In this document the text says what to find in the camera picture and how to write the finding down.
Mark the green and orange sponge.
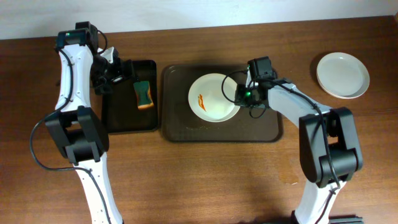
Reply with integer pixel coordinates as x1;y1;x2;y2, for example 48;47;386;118
133;81;154;110

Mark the pale plate top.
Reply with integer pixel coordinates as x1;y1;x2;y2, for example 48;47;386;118
316;52;371;100

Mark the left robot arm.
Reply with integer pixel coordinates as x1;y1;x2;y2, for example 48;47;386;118
44;22;136;223

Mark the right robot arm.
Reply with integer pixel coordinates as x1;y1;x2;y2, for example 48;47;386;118
232;57;364;223

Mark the black rectangular tray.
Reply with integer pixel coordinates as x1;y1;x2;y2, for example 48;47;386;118
101;60;159;134

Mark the brown serving tray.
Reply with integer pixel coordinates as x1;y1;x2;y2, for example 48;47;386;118
161;64;284;142

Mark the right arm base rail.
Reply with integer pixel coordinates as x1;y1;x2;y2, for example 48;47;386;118
329;216;364;224

